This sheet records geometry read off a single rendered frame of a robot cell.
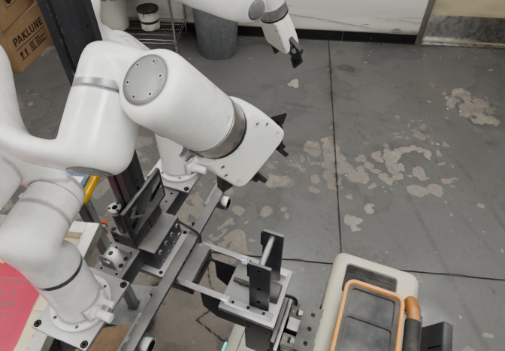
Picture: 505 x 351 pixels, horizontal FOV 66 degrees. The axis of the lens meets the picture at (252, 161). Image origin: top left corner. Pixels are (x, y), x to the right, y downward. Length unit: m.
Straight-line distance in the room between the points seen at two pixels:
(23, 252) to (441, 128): 3.02
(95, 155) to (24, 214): 0.35
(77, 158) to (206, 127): 0.12
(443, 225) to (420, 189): 0.30
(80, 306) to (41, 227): 0.23
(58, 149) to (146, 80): 0.11
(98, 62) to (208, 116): 0.12
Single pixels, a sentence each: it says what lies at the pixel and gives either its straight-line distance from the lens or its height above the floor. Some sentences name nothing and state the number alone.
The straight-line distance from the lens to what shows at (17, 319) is 1.24.
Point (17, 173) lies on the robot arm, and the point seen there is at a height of 1.49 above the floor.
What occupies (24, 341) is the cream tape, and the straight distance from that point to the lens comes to 1.20.
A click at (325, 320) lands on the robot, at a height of 0.91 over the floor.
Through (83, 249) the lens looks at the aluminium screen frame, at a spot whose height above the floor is 0.99.
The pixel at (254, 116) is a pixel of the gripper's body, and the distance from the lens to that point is 0.46.
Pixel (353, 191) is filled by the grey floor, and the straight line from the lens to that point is 2.64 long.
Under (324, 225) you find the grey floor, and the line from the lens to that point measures 2.42.
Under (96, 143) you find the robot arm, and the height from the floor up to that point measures 1.71.
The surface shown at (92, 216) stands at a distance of 1.57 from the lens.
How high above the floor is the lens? 1.95
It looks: 46 degrees down
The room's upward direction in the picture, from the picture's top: straight up
